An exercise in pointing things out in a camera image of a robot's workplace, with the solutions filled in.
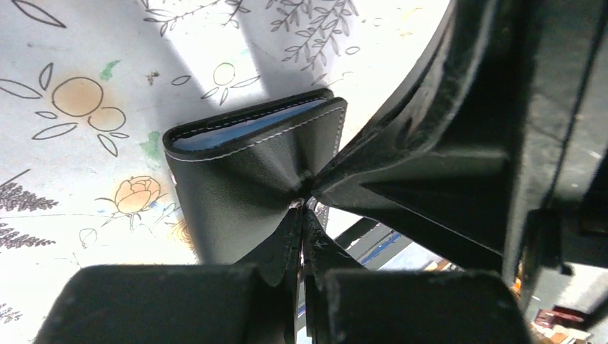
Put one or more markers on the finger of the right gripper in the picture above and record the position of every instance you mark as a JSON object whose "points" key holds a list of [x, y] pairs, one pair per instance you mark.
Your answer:
{"points": [[472, 156]]}

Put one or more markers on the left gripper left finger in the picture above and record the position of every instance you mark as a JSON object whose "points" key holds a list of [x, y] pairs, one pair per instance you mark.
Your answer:
{"points": [[254, 300]]}

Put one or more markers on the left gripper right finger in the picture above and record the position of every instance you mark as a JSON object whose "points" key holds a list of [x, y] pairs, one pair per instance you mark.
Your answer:
{"points": [[348, 303]]}

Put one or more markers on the black leather card holder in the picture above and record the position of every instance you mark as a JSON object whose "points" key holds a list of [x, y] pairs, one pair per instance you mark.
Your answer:
{"points": [[236, 174]]}

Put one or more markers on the floral patterned table mat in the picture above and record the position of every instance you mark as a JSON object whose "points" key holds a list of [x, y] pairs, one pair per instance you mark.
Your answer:
{"points": [[89, 87]]}

